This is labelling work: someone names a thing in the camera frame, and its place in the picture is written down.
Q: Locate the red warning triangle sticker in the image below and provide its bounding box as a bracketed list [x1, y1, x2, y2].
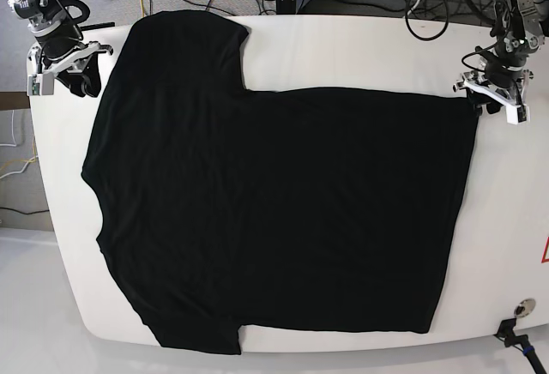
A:
[540, 238, 549, 263]

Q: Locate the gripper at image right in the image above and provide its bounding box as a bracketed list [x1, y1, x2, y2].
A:
[453, 47, 533, 118]

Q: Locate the white cable left floor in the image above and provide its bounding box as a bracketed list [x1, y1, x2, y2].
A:
[0, 110, 39, 180]

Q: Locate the black clamp with cable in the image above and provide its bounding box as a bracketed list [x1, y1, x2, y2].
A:
[494, 318, 547, 374]

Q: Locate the wrist camera at image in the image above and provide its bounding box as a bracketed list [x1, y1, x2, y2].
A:
[27, 73, 55, 96]
[505, 105, 530, 125]

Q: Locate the wrist camera at image left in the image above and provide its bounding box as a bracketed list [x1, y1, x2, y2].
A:
[27, 73, 55, 96]

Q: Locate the wrist camera at image right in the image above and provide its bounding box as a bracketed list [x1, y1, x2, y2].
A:
[505, 105, 530, 125]

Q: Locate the metal table grommet right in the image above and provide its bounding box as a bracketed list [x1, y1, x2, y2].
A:
[514, 298, 536, 318]

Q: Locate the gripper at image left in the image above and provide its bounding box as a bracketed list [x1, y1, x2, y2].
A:
[27, 37, 113, 98]

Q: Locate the black T-shirt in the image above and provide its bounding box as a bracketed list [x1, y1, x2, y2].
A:
[81, 10, 478, 355]

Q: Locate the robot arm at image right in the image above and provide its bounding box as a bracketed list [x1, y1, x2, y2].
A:
[454, 0, 548, 124]

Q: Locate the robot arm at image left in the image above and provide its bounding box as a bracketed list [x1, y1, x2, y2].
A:
[7, 0, 113, 98]

